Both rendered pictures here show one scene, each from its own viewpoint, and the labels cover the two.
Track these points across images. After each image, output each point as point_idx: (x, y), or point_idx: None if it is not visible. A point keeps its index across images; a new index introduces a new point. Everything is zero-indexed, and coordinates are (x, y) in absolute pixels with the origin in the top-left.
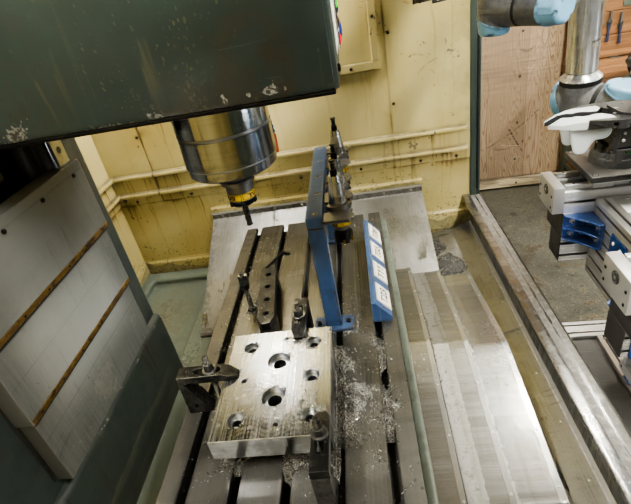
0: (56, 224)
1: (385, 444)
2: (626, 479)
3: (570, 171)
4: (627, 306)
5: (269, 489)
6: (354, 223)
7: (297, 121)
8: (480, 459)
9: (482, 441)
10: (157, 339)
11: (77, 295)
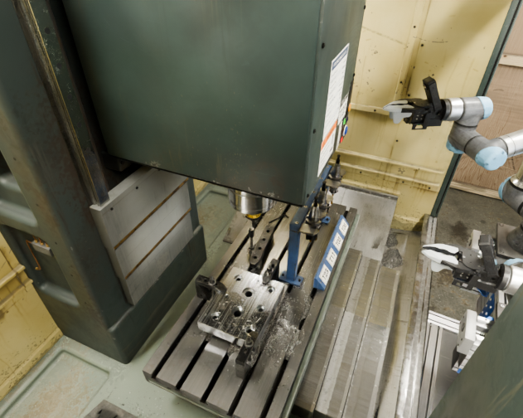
0: (162, 181)
1: (282, 359)
2: None
3: (493, 237)
4: (459, 347)
5: (218, 354)
6: (337, 211)
7: None
8: (335, 386)
9: (341, 377)
10: (196, 240)
11: (162, 217)
